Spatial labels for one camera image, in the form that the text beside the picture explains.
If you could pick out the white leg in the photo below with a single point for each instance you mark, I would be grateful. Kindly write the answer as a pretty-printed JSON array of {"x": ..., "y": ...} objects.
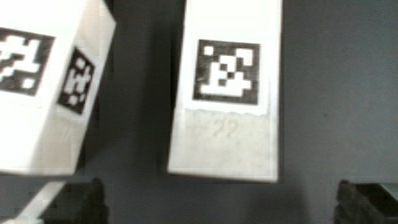
[
  {"x": 56, "y": 39},
  {"x": 225, "y": 142}
]

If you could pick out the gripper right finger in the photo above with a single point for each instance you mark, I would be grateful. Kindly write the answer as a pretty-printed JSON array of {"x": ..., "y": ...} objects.
[{"x": 367, "y": 203}]

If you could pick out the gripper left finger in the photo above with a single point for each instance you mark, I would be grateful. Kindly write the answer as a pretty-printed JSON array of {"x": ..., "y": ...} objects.
[{"x": 79, "y": 206}]

